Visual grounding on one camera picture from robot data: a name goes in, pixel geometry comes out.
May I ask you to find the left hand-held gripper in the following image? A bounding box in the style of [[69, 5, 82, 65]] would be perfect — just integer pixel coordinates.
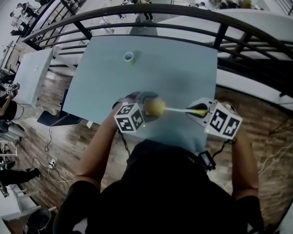
[[113, 90, 160, 134]]

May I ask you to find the white floor cable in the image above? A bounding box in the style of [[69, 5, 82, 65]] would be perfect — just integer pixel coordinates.
[[258, 140, 293, 177]]

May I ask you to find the wooden table with metal legs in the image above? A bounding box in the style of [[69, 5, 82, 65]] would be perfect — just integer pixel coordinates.
[[268, 111, 293, 135]]

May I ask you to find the black chest-worn device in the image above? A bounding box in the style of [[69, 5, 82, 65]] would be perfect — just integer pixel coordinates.
[[197, 151, 217, 172]]

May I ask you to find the person's black shirt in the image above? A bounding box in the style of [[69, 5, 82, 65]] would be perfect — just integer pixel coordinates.
[[53, 140, 264, 234]]

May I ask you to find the white table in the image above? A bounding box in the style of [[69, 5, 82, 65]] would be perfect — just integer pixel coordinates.
[[13, 46, 78, 108]]

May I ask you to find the yellow sponge brush white handle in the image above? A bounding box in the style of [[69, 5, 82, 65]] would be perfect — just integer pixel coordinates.
[[144, 98, 208, 117]]

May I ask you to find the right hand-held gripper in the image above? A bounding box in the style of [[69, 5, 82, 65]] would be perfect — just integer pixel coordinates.
[[185, 97, 243, 140]]

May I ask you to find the grey waste bin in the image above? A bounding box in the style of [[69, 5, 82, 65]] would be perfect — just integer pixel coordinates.
[[26, 208, 52, 233]]

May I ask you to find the person's right forearm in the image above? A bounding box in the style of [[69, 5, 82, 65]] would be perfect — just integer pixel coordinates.
[[230, 130, 259, 201]]

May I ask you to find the black metal railing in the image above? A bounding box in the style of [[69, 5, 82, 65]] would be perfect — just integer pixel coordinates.
[[21, 3, 293, 104]]

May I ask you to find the green cup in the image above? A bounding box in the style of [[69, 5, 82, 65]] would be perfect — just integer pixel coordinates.
[[123, 51, 136, 65]]

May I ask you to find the dark blue chair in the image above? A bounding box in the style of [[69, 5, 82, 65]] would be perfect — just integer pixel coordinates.
[[37, 89, 81, 126]]

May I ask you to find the person's left forearm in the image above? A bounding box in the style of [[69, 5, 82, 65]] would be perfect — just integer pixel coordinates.
[[75, 113, 120, 187]]

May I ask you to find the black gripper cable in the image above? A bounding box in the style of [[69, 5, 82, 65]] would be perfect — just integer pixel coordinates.
[[213, 137, 236, 156], [117, 130, 131, 157]]

